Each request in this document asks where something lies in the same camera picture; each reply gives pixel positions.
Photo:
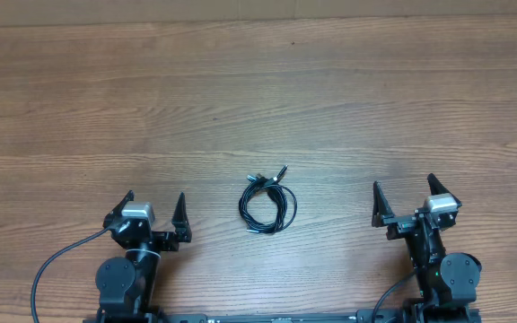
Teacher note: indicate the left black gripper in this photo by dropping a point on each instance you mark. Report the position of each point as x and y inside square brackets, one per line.
[168, 241]

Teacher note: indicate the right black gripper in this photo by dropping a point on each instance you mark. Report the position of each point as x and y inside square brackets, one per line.
[401, 224]

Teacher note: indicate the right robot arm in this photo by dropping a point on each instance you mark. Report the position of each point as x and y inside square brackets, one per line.
[447, 282]

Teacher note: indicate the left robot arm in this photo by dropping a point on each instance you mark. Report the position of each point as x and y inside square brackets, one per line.
[126, 283]

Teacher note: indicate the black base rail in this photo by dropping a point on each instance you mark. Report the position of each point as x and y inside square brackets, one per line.
[361, 316]

